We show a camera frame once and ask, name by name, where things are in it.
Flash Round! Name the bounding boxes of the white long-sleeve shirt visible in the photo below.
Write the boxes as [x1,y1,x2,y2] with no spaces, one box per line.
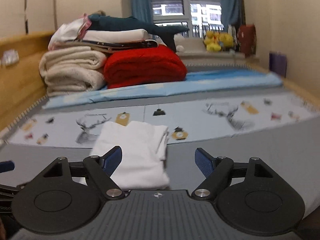
[90,121,170,190]

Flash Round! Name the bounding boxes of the dark red plush pillow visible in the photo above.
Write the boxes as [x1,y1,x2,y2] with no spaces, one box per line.
[237,24,256,57]

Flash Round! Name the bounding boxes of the dark teal shark plush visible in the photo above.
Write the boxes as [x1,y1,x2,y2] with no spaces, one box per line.
[88,14,189,52]

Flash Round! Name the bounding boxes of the cream folded blanket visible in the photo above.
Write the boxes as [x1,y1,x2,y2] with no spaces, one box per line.
[39,46,107,97]

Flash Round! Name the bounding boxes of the purple bag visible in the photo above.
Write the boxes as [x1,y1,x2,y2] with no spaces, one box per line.
[269,52,287,77]

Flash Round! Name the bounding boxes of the printed deer bed sheet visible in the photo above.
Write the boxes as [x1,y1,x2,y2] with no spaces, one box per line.
[9,93,319,148]

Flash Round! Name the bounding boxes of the yellow plush toys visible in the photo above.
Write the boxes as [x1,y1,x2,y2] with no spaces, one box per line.
[203,30,234,52]

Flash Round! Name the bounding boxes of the tissue pack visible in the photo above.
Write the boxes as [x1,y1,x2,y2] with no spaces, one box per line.
[1,49,20,67]

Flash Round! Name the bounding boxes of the wooden bed headboard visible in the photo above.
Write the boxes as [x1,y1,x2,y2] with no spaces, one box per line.
[1,31,54,130]

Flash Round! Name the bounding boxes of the white folded clothes stack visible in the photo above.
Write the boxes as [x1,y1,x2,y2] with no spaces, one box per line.
[48,15,158,53]

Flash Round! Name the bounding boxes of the blue window curtain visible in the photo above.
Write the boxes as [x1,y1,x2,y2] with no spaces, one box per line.
[131,0,153,23]

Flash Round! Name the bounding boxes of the red folded blanket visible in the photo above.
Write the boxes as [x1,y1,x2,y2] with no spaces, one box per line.
[104,45,187,89]

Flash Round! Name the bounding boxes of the light blue folded sheet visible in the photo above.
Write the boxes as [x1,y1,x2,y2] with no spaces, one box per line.
[42,69,283,109]

